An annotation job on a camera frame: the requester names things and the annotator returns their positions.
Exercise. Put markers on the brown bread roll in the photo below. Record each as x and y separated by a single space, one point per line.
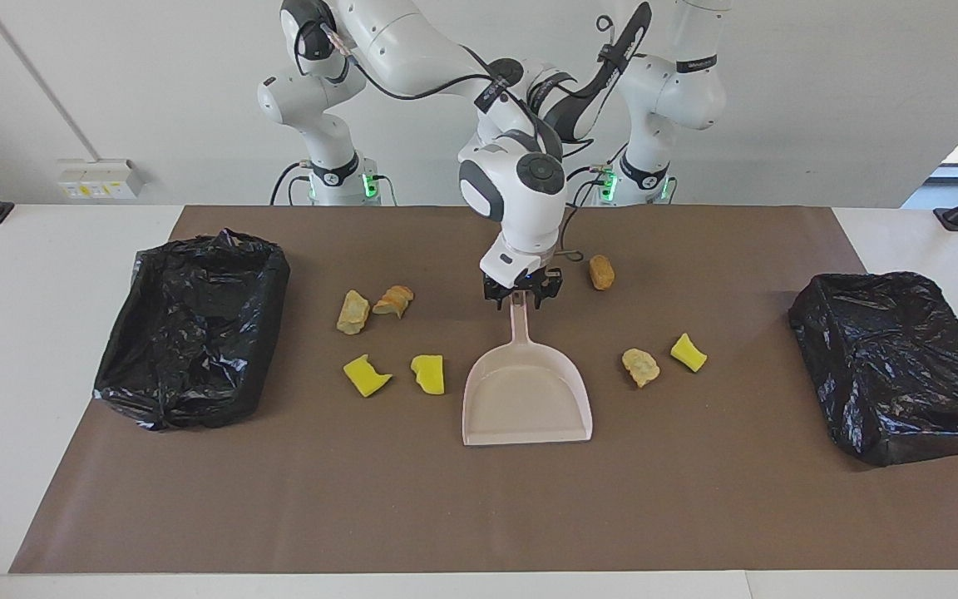
602 272

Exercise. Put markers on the brown paper table mat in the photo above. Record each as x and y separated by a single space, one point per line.
479 516

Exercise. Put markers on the white wall socket box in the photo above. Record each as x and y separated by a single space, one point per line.
96 178

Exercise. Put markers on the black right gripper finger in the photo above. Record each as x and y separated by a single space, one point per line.
549 287
496 295

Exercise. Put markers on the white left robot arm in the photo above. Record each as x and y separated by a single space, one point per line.
678 91

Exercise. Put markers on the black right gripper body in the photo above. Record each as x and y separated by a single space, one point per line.
522 283

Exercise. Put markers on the bright yellow sponge piece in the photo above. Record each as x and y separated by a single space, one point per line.
428 373
688 352
367 375

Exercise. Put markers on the pale pink plastic dustpan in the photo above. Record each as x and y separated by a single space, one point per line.
529 399

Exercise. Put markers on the pale tan sponge scrap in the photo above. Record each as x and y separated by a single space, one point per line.
640 367

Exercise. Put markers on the pale green-yellow sponge scrap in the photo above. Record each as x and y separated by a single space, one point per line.
353 312

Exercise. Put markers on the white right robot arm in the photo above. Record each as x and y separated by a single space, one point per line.
412 42

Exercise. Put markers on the orange striped sponge scrap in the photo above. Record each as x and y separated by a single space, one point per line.
393 300

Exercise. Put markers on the bin lined with black bag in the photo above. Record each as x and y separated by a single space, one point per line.
895 374
188 333

